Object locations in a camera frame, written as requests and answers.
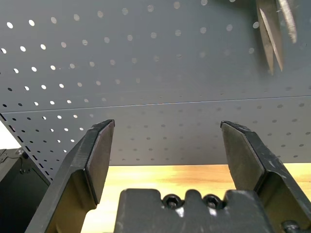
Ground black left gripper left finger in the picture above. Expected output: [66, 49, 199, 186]
[24, 118, 115, 233]

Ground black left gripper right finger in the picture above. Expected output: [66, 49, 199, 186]
[220, 120, 311, 233]

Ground grey metal pegboard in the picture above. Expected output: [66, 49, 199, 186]
[0, 0, 311, 183]

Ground black handled scissors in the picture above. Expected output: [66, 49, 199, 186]
[255, 0, 298, 75]

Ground black equipment case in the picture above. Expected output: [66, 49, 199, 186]
[0, 148, 52, 233]

